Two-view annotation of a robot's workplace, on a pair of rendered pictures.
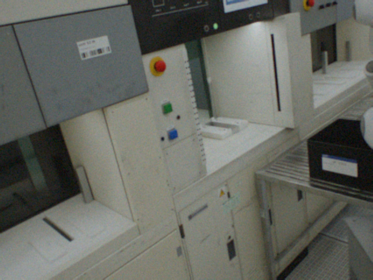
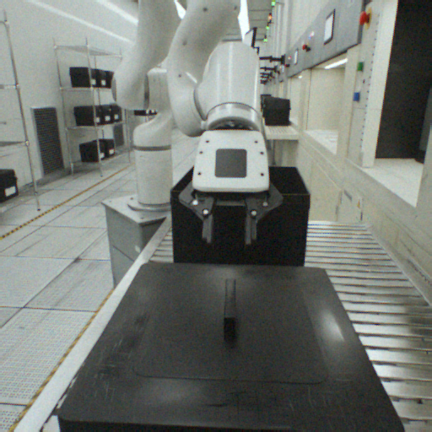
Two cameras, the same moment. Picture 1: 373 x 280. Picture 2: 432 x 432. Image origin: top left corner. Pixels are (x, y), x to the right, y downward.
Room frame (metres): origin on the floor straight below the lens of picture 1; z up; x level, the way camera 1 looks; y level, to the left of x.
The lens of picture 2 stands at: (1.82, -1.27, 1.11)
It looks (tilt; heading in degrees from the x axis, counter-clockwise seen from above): 19 degrees down; 135
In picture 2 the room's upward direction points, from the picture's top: straight up
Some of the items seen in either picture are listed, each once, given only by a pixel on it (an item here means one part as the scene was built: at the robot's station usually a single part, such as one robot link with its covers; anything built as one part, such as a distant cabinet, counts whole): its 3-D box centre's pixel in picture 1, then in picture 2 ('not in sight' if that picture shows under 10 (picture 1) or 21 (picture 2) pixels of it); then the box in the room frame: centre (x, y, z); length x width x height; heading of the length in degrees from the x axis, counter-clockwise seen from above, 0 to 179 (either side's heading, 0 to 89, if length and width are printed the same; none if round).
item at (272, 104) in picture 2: not in sight; (277, 111); (-0.42, 1.89, 0.93); 0.30 x 0.28 x 0.26; 126
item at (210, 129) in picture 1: (220, 126); not in sight; (1.81, -0.20, 0.89); 0.22 x 0.21 x 0.04; 39
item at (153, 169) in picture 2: not in sight; (154, 175); (0.87, -0.60, 0.85); 0.19 x 0.19 x 0.18
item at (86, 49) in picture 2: not in sight; (97, 109); (-3.32, 1.39, 0.89); 1.22 x 0.47 x 1.77; 129
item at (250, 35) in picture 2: not in sight; (262, 47); (-0.87, 2.18, 1.59); 0.50 x 0.41 x 0.36; 39
